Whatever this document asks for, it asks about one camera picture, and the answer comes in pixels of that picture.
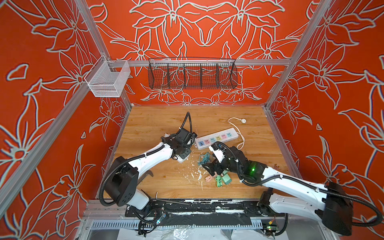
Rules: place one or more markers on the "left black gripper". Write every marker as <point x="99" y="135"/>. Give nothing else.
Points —
<point x="187" y="150"/>

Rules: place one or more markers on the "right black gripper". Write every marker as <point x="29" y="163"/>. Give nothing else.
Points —
<point x="215" y="163"/>

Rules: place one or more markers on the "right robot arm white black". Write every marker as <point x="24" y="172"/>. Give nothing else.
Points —
<point x="328" y="203"/>

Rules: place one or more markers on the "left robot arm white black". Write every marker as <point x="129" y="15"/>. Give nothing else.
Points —
<point x="119" y="186"/>

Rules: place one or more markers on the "green charger plug lower right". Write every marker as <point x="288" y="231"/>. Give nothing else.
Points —
<point x="226" y="179"/>

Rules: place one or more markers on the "white square socket cube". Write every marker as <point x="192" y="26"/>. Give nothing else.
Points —
<point x="183" y="156"/>

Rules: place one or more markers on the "white multicolour power strip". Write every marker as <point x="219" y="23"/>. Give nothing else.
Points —
<point x="221" y="136"/>

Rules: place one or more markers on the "black allen key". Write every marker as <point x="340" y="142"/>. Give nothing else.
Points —
<point x="144" y="175"/>

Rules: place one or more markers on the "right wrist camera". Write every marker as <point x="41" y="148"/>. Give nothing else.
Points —
<point x="218" y="153"/>

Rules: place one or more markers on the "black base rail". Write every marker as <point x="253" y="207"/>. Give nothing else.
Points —
<point x="215" y="213"/>

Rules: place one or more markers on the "black wire wall basket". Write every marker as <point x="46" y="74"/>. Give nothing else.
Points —
<point x="182" y="73"/>

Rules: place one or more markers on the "clear plastic wall bin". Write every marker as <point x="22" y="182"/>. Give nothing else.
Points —
<point x="107" y="79"/>

